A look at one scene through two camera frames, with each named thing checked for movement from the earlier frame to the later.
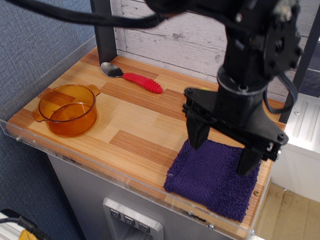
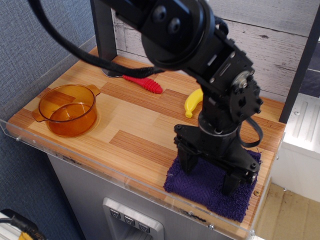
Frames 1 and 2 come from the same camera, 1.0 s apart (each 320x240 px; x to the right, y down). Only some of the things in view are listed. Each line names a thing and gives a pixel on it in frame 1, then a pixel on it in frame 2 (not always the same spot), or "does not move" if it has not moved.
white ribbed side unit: x=297 y=168 does not move
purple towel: x=209 y=176 does not move
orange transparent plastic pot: x=70 y=110 does not move
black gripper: x=234 y=109 to x=216 y=140
